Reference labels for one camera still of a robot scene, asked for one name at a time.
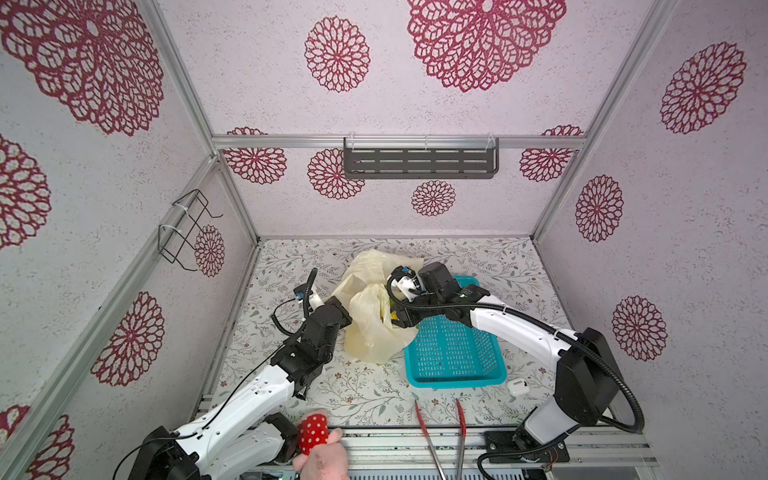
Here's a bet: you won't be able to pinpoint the red metal tongs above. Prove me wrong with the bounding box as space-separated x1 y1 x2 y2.
413 398 468 480

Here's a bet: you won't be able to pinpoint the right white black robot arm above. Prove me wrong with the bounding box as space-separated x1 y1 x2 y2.
385 262 645 463

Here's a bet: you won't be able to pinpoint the teal plastic basket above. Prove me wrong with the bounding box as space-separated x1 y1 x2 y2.
403 275 508 389

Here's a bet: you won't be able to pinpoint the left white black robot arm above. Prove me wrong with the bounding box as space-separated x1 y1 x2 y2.
127 270 351 479

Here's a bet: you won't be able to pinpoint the grey wall shelf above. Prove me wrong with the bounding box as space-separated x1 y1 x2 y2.
342 137 499 180

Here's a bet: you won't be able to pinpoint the pink plush toy red cap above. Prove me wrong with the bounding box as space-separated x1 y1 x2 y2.
293 410 350 480

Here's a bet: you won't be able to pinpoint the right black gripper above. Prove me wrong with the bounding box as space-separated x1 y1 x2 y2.
380 295 444 328

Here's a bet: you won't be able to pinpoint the cream plastic bag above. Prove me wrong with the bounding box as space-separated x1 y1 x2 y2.
332 249 424 364

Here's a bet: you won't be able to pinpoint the black wire wall rack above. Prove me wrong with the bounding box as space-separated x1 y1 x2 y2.
156 189 225 277

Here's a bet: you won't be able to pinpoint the white earbuds case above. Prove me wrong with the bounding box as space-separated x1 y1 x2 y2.
506 378 530 398

